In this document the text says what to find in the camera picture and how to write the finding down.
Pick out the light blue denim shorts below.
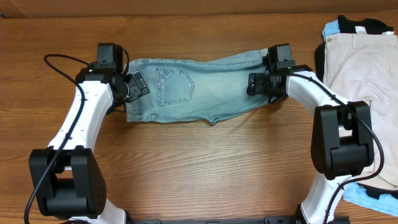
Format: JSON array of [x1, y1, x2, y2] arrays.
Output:
[[126, 49, 268, 124]]

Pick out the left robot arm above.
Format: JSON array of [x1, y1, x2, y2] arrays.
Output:
[[24, 43, 150, 224]]

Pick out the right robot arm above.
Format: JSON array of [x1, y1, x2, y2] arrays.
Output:
[[246, 44, 374, 224]]

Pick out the beige pink shorts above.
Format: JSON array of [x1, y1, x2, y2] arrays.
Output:
[[322, 32, 398, 191]]

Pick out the black garment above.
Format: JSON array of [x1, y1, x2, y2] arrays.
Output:
[[314, 14, 398, 200]]

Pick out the light blue garment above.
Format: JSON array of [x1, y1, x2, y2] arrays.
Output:
[[322, 20, 398, 218]]

